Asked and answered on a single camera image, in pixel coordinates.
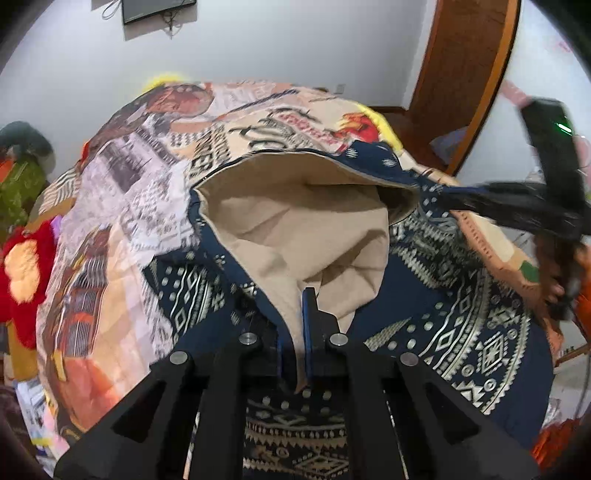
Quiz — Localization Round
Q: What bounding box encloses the navy patterned hoodie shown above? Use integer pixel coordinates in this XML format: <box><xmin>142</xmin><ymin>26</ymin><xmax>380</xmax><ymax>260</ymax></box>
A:
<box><xmin>142</xmin><ymin>141</ymin><xmax>557</xmax><ymax>480</ymax></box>

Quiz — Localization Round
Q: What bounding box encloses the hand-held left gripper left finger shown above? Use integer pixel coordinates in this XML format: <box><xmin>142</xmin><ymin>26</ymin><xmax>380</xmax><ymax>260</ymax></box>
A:
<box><xmin>54</xmin><ymin>323</ymin><xmax>283</xmax><ymax>480</ymax></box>

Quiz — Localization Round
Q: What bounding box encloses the wooden door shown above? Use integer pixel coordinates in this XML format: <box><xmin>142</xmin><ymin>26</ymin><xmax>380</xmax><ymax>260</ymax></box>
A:
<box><xmin>409</xmin><ymin>0</ymin><xmax>522</xmax><ymax>176</ymax></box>

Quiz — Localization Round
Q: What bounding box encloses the person's right hand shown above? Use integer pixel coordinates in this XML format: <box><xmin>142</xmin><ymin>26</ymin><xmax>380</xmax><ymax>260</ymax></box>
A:
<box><xmin>534</xmin><ymin>231</ymin><xmax>583</xmax><ymax>320</ymax></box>

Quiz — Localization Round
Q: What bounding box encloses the pale purple cloth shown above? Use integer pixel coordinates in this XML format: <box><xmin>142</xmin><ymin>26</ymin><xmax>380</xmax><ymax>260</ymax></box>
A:
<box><xmin>429</xmin><ymin>127</ymin><xmax>469</xmax><ymax>162</ymax></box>

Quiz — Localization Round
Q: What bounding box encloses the green bag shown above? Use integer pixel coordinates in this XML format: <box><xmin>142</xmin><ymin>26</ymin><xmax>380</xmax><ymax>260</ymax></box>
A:
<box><xmin>0</xmin><ymin>157</ymin><xmax>49</xmax><ymax>241</ymax></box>

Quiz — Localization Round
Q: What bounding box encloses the printed blanket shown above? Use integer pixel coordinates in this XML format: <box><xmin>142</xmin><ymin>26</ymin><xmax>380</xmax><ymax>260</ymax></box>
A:
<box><xmin>34</xmin><ymin>79</ymin><xmax>566</xmax><ymax>444</ymax></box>

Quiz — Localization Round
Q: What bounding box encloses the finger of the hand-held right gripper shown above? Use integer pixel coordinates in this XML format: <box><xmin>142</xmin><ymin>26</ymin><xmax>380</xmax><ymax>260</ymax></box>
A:
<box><xmin>436</xmin><ymin>181</ymin><xmax>548</xmax><ymax>232</ymax></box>

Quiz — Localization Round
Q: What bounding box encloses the orange cloth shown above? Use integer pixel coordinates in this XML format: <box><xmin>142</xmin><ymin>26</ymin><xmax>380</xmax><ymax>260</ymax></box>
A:
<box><xmin>531</xmin><ymin>415</ymin><xmax>583</xmax><ymax>468</ymax></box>

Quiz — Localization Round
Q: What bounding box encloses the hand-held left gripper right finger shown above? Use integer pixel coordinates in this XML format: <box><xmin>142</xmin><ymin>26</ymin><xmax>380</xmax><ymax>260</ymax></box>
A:
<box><xmin>302</xmin><ymin>287</ymin><xmax>540</xmax><ymax>480</ymax></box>

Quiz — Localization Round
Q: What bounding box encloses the red plush toy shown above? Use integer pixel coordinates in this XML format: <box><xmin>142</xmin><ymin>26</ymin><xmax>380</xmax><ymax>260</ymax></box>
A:
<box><xmin>0</xmin><ymin>217</ymin><xmax>58</xmax><ymax>352</ymax></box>

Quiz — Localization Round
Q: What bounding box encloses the small black wall monitor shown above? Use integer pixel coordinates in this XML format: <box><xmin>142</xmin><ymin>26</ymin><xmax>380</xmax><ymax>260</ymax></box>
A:
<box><xmin>121</xmin><ymin>0</ymin><xmax>198</xmax><ymax>25</ymax></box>

